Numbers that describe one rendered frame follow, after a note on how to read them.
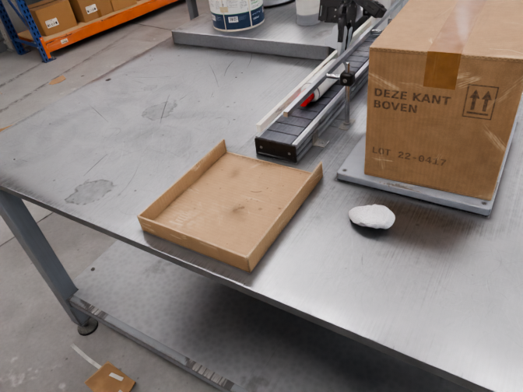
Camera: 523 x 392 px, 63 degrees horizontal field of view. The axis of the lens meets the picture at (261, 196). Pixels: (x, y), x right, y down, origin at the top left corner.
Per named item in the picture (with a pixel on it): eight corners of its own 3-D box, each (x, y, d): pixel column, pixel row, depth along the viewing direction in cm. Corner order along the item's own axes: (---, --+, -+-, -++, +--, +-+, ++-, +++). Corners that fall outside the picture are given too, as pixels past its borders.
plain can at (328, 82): (328, 57, 118) (291, 89, 105) (345, 59, 115) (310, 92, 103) (328, 75, 121) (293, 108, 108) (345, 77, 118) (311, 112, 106)
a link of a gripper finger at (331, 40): (324, 58, 122) (328, 23, 119) (344, 61, 119) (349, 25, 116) (320, 59, 120) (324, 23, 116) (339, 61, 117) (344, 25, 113)
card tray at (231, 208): (226, 152, 106) (222, 138, 103) (323, 176, 94) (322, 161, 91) (142, 230, 87) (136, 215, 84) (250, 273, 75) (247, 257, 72)
